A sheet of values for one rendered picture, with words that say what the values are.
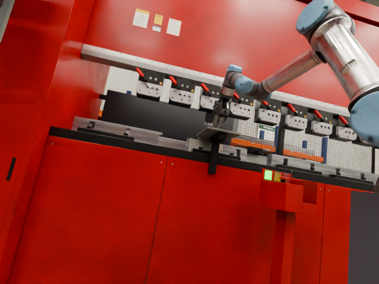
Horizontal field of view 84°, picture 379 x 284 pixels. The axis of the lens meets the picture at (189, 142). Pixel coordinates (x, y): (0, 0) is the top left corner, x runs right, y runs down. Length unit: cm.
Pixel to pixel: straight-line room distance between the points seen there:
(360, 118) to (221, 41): 111
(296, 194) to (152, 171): 70
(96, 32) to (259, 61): 105
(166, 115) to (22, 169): 111
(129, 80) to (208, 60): 454
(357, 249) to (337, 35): 60
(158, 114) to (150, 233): 102
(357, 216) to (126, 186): 92
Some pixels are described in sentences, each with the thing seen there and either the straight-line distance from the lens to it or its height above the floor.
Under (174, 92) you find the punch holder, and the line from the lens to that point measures 133.
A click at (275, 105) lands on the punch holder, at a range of 154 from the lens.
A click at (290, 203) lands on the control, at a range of 104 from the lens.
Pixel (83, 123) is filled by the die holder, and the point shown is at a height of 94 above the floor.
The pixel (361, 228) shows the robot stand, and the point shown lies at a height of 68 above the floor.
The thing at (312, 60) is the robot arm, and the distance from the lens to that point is 102.
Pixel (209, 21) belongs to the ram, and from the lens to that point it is 163.
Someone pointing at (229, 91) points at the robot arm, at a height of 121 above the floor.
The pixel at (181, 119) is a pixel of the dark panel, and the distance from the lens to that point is 185.
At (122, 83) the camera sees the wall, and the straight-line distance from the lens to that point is 585.
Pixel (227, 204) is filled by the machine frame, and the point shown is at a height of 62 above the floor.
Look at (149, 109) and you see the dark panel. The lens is 185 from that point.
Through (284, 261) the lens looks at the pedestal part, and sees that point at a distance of 116.
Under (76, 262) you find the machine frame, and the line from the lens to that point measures 126.
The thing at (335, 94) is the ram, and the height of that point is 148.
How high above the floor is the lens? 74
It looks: 9 degrees up
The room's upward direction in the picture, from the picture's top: 9 degrees clockwise
